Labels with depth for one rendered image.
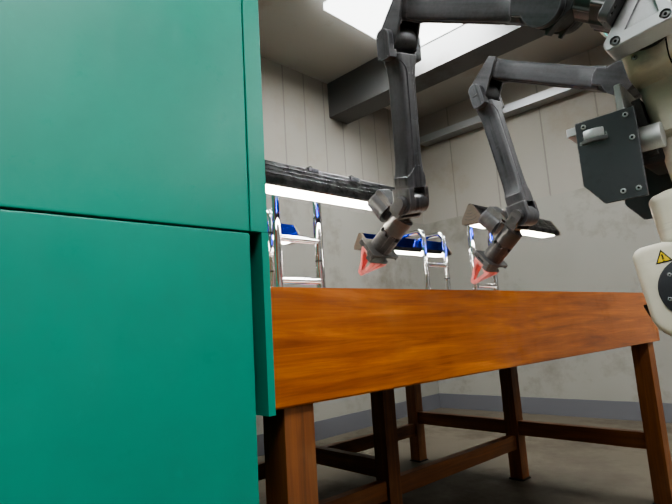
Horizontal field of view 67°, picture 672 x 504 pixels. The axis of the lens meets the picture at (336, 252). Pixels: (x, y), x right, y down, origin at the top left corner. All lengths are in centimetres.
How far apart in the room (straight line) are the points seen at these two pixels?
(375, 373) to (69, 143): 60
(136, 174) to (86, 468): 34
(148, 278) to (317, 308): 30
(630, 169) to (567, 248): 307
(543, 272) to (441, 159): 136
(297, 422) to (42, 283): 43
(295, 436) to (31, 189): 50
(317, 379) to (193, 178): 37
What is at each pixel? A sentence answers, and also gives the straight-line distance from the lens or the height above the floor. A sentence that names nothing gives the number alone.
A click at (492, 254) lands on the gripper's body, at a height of 88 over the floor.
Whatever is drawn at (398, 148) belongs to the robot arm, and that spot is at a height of 111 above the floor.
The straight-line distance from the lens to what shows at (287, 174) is 126.
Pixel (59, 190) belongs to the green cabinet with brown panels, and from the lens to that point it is 66.
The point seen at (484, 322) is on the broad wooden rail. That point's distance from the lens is 123.
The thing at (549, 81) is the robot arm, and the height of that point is 130.
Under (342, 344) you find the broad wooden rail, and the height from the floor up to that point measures 67.
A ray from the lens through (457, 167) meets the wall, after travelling 460.
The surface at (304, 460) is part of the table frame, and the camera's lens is 86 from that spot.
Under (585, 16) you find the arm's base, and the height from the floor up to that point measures 118.
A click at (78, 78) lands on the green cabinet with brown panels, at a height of 101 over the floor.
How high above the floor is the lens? 69
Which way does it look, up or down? 9 degrees up
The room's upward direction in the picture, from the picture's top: 4 degrees counter-clockwise
